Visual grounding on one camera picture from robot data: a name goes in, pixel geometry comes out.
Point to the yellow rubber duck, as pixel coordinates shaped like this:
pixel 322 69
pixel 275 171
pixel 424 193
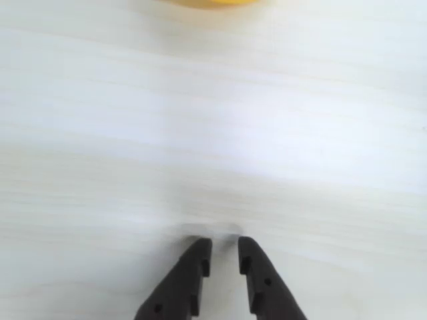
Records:
pixel 207 2

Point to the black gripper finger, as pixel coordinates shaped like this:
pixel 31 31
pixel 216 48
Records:
pixel 267 296
pixel 180 286

